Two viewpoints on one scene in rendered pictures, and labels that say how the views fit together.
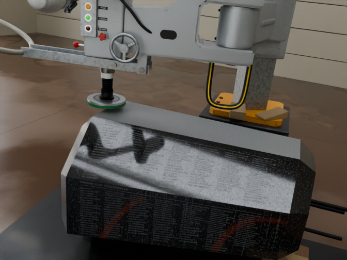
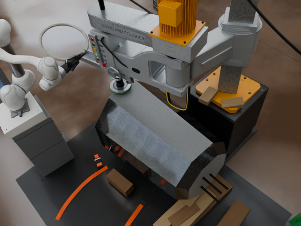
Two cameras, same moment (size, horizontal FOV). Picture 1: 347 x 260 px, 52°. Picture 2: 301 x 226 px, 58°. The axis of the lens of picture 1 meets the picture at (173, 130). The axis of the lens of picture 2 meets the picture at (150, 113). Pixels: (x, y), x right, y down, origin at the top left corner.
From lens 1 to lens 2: 1.66 m
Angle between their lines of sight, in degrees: 40
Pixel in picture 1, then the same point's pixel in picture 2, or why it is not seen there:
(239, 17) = (170, 72)
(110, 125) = (114, 106)
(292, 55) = not seen: outside the picture
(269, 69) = (237, 71)
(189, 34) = (146, 73)
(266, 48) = (229, 61)
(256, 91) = (227, 83)
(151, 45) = (129, 72)
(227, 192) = (153, 163)
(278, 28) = (237, 51)
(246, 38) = (177, 83)
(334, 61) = not seen: outside the picture
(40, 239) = not seen: hidden behind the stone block
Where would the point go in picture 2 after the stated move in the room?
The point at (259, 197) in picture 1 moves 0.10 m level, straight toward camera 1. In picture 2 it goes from (165, 172) to (157, 180)
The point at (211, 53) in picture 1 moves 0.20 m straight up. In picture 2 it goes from (159, 85) to (158, 66)
